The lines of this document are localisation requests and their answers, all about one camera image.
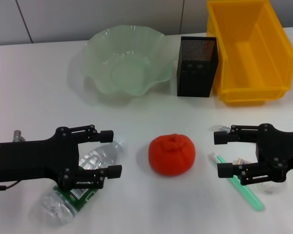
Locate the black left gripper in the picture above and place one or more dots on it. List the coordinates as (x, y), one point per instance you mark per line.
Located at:
(34, 161)

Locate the grey glitter marker pen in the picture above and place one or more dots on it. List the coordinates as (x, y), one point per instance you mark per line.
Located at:
(218, 127)

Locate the black mesh pen holder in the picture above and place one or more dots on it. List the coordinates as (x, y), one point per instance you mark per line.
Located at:
(195, 78)

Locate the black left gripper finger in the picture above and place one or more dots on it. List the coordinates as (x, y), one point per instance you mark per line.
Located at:
(113, 170)

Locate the orange fruit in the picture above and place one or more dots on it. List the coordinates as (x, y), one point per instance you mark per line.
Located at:
(172, 156)

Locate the silver metal wrist knob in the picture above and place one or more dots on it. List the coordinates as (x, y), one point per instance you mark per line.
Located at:
(17, 135)

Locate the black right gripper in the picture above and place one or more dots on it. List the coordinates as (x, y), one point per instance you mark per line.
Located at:
(283, 151)

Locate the clear green-label water bottle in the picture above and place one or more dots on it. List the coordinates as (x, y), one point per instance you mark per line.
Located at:
(56, 207)

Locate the white paper ball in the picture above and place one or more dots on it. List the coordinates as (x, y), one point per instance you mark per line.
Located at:
(268, 187)

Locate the beige eraser with barcode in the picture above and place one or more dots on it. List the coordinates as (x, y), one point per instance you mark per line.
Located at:
(243, 161)

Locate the pale green glass fruit plate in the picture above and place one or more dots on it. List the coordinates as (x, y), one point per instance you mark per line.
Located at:
(127, 70)

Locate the yellow plastic storage bin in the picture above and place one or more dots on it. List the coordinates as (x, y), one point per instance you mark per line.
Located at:
(254, 63)

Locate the mint green pen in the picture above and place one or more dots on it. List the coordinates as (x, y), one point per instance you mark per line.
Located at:
(251, 197)

